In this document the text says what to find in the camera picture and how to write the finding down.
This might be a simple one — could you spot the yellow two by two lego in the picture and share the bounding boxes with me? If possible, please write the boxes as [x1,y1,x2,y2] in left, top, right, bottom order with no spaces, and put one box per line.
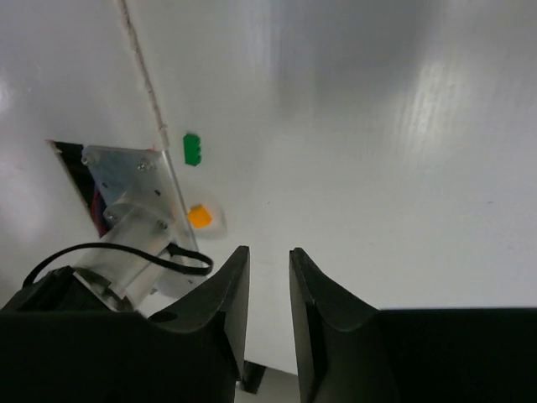
[187,204,213,229]

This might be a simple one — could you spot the small green lego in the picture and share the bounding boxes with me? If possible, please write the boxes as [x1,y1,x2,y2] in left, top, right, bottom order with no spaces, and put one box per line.
[183,133,202,166]

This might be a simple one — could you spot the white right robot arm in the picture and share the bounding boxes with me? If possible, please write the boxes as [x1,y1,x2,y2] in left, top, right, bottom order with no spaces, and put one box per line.
[1,212,536,402]

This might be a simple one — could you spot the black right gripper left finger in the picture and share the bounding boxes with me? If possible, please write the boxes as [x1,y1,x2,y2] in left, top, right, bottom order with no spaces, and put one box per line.
[1,246,250,402]

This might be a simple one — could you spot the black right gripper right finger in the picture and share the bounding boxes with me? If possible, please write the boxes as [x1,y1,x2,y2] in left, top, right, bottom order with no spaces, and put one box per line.
[289,248,536,402]

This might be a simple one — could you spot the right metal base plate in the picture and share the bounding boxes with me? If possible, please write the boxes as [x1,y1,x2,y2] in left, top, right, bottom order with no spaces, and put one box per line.
[81,145,198,251]

